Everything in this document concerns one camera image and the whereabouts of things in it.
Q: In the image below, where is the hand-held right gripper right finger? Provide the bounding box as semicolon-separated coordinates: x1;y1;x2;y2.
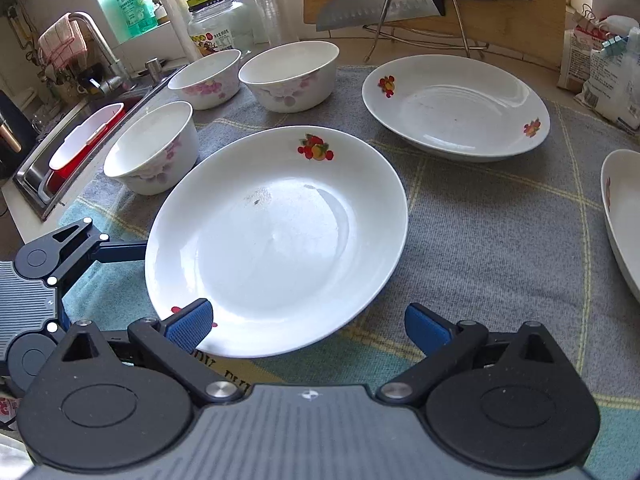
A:
377;302;576;406

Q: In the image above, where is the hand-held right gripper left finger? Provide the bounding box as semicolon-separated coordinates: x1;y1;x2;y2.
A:
47;298;243;406

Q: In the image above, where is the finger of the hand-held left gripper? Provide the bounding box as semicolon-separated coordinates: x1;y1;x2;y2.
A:
47;217;149;288

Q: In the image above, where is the white pink floral bowl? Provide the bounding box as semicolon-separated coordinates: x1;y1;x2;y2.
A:
103;101;200;196
167;49;243;111
238;40;339;113

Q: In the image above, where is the red plastic basin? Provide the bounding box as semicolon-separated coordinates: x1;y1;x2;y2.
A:
50;105;126;193

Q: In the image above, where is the grey checked cloth mat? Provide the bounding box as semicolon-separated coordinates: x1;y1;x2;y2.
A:
60;62;640;411

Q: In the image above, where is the steel sink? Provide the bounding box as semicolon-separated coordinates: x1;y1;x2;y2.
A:
12;67;186;221

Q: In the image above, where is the black kitchen appliance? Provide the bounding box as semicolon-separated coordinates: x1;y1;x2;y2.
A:
0;90;36;181

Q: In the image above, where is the metal faucet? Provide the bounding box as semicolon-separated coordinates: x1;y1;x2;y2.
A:
67;11;132;96

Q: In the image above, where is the pink checked dishcloth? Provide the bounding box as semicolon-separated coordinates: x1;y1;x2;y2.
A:
37;15;93;68

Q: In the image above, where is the glass jar with label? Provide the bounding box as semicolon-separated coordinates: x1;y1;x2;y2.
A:
187;0;256;58

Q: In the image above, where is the white plastic bag roll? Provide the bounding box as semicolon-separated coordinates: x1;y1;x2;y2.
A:
149;0;201;61

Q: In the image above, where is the clear printed food bag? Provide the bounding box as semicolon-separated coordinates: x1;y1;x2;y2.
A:
575;25;640;133

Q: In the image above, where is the bamboo cutting board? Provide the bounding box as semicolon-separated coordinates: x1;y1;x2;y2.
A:
303;0;567;75

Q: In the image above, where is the red print food bag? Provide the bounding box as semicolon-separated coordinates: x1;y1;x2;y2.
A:
557;7;608;93

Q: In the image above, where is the metal wire rack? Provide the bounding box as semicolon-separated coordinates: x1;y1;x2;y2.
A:
366;0;488;63

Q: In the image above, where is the black handle kitchen knife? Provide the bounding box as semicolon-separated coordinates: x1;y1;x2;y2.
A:
315;0;535;32

